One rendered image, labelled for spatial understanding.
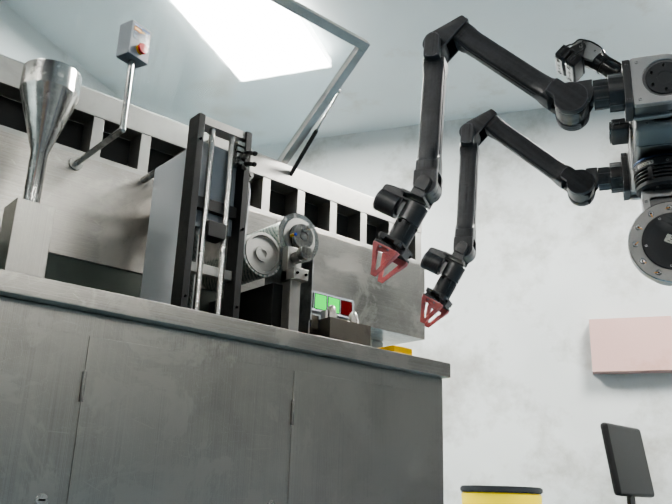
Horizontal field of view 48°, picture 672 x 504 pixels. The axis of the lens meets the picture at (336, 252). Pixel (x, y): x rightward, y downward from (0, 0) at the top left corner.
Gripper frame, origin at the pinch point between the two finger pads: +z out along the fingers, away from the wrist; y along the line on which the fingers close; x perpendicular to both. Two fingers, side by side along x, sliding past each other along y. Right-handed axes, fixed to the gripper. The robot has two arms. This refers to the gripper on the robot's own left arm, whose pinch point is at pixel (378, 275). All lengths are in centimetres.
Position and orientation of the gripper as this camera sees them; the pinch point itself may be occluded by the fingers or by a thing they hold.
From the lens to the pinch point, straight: 180.0
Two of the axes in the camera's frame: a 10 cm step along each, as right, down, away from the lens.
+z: -4.9, 8.6, -1.1
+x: 8.0, 4.0, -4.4
